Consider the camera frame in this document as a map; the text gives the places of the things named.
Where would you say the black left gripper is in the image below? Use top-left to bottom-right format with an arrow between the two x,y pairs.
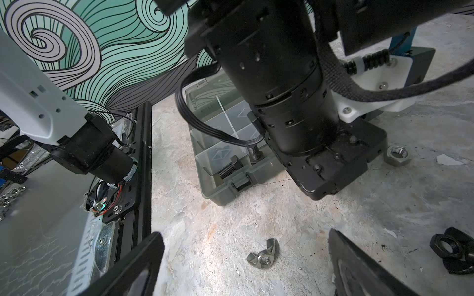
255,118 -> 387,201

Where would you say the black nut pair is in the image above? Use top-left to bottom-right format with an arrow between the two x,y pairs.
430,227 -> 474,275

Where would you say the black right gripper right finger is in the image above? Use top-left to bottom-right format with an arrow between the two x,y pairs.
328,229 -> 417,296

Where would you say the green plastic organizer box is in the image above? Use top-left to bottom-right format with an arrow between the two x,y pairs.
183,70 -> 284,207

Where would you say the silver wing nut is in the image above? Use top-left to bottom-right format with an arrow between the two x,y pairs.
246,238 -> 278,270

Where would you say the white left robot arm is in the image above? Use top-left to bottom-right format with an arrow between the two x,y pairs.
1,1 -> 474,200

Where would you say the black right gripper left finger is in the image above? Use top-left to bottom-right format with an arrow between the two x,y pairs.
81,232 -> 165,296

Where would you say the silver hex nut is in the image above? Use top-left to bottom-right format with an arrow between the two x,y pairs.
384,145 -> 411,167

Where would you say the white slotted cable duct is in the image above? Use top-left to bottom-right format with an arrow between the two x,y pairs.
66,213 -> 102,296

